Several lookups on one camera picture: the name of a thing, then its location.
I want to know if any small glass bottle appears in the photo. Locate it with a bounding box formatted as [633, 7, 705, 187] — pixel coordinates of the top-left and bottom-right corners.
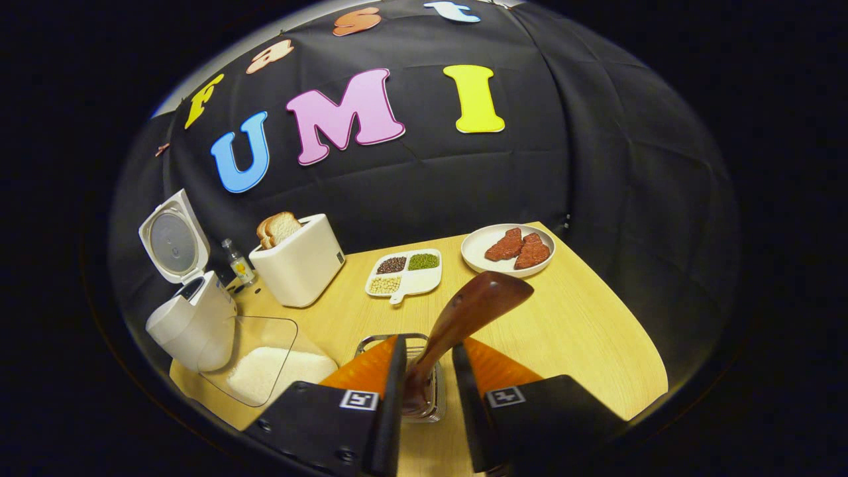
[222, 238, 258, 289]

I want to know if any clear plastic container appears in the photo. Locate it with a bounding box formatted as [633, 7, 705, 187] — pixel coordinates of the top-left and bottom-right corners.
[197, 316, 339, 407]

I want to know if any brown wooden spoon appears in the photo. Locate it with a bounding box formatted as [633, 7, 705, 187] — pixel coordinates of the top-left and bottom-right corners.
[404, 270, 535, 415]

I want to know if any white round plate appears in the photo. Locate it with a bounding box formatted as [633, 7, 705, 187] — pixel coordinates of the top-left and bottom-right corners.
[461, 223, 556, 278]

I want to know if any white toaster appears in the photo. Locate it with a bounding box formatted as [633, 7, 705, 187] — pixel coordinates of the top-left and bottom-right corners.
[248, 213, 346, 309]

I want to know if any red meat piece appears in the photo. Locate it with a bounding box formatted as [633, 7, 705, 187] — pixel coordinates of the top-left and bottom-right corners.
[514, 233, 551, 270]
[484, 228, 524, 262]

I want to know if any white rice cooker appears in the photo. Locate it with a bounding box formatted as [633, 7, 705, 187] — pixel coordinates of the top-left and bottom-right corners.
[138, 189, 238, 373]

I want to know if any black backdrop cloth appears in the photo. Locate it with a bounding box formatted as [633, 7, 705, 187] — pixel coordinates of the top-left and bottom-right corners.
[109, 0, 739, 398]

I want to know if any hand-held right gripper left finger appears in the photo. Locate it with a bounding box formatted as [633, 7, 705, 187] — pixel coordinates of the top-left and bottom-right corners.
[244, 335, 408, 477]

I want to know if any metal wire chopstick holder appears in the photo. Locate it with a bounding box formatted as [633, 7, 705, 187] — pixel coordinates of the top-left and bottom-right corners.
[354, 333, 446, 423]

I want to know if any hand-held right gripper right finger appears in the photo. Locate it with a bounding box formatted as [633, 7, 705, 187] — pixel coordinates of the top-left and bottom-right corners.
[452, 338, 627, 474]

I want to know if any white rice pile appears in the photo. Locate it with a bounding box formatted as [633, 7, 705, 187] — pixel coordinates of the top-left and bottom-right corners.
[227, 346, 339, 405]

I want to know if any white divided bean dish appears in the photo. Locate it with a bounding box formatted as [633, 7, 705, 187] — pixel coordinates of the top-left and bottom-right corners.
[365, 248, 443, 305]

